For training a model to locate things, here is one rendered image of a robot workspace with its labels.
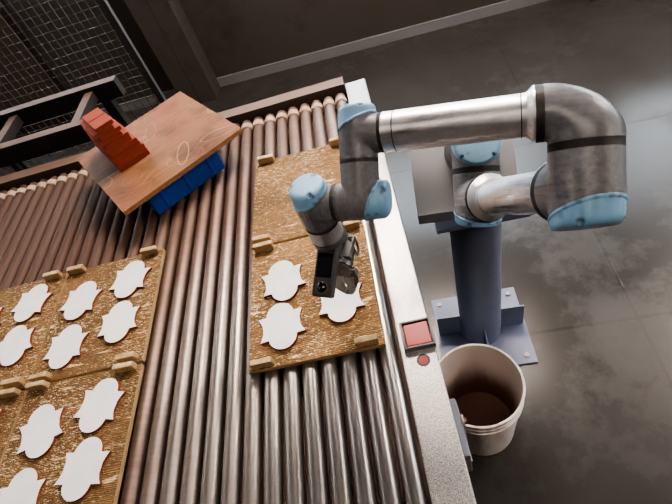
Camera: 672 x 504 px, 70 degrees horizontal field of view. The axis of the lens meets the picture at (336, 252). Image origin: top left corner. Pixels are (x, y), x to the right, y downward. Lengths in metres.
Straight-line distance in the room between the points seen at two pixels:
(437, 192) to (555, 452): 1.10
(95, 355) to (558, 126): 1.30
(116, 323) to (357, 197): 0.91
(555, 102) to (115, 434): 1.20
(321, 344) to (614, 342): 1.39
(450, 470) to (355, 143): 0.67
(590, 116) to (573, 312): 1.55
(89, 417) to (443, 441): 0.88
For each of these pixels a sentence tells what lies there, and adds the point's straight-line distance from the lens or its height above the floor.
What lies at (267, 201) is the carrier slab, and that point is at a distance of 1.62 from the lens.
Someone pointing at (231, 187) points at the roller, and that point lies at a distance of 1.77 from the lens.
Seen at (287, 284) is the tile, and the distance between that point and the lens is 1.34.
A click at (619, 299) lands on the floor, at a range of 2.39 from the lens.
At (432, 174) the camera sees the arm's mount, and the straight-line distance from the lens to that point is 1.44.
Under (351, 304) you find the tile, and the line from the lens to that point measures 1.24.
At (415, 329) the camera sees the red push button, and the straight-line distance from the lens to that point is 1.19.
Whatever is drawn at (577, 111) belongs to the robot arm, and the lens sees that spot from 0.86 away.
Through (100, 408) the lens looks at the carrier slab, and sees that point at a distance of 1.43.
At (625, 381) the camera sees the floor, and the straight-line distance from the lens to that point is 2.21.
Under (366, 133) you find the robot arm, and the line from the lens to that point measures 0.91.
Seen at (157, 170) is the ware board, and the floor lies 1.04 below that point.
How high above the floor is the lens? 1.96
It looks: 48 degrees down
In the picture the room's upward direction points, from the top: 22 degrees counter-clockwise
